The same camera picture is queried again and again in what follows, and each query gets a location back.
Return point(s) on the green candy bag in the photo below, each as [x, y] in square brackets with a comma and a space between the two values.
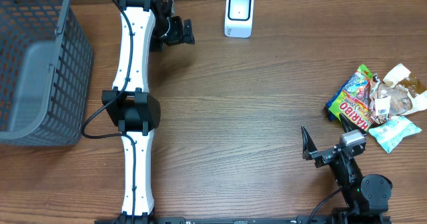
[354, 98]

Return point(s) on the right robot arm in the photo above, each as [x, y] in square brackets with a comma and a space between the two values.
[366, 196]

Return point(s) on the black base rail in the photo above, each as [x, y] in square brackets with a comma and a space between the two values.
[302, 219]

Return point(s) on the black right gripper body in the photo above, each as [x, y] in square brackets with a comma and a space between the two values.
[343, 174]

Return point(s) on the grey plastic shopping basket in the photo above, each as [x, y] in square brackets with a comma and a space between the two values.
[46, 63]

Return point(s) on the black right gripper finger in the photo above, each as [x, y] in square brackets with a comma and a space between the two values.
[347, 125]
[309, 150]

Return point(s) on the beige snack bag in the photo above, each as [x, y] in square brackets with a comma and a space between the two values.
[399, 93]

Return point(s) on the blue oreo packet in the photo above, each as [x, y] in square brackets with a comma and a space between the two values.
[332, 111]

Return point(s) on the teal snack packet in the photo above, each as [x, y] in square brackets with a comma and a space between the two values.
[391, 133]

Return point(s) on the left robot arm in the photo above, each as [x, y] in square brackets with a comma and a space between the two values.
[146, 26]

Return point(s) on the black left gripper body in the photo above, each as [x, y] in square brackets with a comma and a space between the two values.
[174, 35]

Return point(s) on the white barcode scanner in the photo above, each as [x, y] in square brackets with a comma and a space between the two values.
[238, 20]

